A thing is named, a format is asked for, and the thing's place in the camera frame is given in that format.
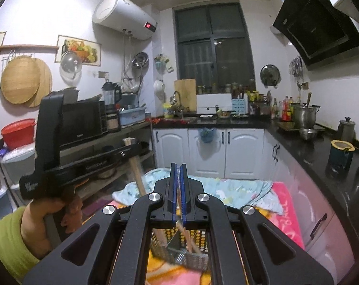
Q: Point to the small steel bowl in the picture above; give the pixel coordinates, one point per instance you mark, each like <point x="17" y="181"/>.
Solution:
<point x="308" y="134"/>

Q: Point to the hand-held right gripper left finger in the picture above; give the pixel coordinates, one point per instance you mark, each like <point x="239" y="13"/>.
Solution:
<point x="174" y="190"/>

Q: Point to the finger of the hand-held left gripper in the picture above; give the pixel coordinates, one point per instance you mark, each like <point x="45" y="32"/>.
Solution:
<point x="129" y="152"/>

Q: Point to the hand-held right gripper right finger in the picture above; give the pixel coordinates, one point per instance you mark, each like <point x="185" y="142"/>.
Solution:
<point x="184" y="190"/>

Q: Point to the red plastic basin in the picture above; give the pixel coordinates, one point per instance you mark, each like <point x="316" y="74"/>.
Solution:
<point x="17" y="135"/>

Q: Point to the blue white knife block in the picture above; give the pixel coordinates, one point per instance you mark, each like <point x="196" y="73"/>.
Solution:
<point x="239" y="106"/>

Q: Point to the light blue plastic tray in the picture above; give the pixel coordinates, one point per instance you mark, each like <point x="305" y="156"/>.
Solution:
<point x="132" y="118"/>

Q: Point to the steel kettle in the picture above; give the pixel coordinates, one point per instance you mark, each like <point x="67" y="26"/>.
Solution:
<point x="345" y="130"/>

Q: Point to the glass pot lid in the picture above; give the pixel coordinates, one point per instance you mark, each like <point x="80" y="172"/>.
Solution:
<point x="71" y="66"/>

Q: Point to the person's left hand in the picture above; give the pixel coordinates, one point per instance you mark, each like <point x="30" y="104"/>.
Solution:
<point x="34" y="222"/>

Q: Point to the wooden cutting board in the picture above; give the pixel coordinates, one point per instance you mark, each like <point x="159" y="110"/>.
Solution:
<point x="185" y="95"/>

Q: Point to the hanging metal utensils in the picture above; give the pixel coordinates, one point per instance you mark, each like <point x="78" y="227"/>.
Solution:
<point x="296" y="66"/>

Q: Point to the dark hanging pan lid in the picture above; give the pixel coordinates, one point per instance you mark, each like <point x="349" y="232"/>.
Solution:
<point x="269" y="75"/>

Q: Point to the black microwave oven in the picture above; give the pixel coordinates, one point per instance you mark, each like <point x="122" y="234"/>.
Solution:
<point x="81" y="121"/>

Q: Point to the plate of food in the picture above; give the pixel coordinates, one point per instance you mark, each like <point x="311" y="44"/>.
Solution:
<point x="225" y="114"/>

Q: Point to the bunch of wooden chopsticks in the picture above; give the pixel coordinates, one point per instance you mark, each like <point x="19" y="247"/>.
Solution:
<point x="159" y="239"/>

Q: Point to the white hanging pot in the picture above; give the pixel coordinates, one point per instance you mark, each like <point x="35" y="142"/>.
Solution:
<point x="159" y="89"/>

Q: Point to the translucent storage bin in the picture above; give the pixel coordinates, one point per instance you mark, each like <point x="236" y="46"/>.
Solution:
<point x="17" y="163"/>

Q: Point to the wooden wall rail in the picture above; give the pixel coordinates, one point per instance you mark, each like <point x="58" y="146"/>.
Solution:
<point x="25" y="47"/>

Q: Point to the blue plastic bag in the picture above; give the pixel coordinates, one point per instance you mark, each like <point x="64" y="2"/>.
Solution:
<point x="207" y="135"/>

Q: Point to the white water heater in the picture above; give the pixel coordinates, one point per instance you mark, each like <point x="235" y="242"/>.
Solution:
<point x="120" y="14"/>

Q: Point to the light blue printed blanket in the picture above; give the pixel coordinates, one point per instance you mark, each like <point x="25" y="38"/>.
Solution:
<point x="226" y="188"/>

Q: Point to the white countertop box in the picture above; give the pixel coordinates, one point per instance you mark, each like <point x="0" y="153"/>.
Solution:
<point x="213" y="104"/>

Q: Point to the wooden tray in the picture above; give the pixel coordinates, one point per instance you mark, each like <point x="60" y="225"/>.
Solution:
<point x="286" y="125"/>

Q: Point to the steel stock pot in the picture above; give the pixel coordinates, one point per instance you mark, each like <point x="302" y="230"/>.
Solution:
<point x="305" y="117"/>

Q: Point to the white kitchen base cabinets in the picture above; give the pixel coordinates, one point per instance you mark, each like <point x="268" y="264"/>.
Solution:
<point x="238" y="151"/>

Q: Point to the red chili peppers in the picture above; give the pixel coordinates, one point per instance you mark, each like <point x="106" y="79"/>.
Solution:
<point x="167" y="121"/>

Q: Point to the grain jar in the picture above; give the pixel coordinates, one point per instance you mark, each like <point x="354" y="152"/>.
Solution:
<point x="113" y="122"/>

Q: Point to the white drawer cart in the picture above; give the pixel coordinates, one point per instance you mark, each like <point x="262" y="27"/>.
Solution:
<point x="0" y="190"/>

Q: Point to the metal shelf rack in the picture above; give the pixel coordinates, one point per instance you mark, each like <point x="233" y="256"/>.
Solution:
<point x="132" y="132"/>

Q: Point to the hanging steel bowl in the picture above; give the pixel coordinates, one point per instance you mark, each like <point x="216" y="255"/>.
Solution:
<point x="140" y="60"/>

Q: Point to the pink printed blanket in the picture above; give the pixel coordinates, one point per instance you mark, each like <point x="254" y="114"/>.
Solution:
<point x="286" y="213"/>

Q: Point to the row of glass jars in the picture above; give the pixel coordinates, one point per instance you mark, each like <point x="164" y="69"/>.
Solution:
<point x="226" y="89"/>

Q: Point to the dark framed window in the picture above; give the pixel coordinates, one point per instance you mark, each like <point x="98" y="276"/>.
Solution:
<point x="212" y="50"/>

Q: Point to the black blender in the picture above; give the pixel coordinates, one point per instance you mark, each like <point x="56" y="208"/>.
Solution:
<point x="110" y="96"/>

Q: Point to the person's left forearm green sleeve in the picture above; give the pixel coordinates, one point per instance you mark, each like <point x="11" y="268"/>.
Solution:
<point x="4" y="237"/>

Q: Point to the wall socket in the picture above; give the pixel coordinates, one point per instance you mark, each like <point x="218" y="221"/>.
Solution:
<point x="304" y="86"/>
<point x="103" y="75"/>

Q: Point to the black range hood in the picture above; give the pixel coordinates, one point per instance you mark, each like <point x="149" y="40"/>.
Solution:
<point x="321" y="26"/>

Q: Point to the wooden chopstick pair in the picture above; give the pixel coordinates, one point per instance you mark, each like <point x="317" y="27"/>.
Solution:
<point x="192" y="242"/>
<point x="137" y="173"/>

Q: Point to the yellow lid bottle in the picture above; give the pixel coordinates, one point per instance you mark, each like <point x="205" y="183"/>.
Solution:
<point x="168" y="111"/>

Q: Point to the steel faucet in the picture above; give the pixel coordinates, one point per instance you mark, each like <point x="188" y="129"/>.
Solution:
<point x="178" y="98"/>

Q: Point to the grey perforated utensil basket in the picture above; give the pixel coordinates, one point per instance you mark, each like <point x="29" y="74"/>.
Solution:
<point x="170" y="243"/>

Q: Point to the group of condiment bottles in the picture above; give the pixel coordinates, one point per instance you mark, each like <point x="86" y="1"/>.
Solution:
<point x="284" y="109"/>

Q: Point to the round bamboo tray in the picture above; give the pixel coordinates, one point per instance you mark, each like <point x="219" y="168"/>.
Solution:
<point x="44" y="83"/>
<point x="17" y="80"/>

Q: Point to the dark green mug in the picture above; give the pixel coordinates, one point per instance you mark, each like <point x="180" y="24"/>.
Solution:
<point x="339" y="157"/>

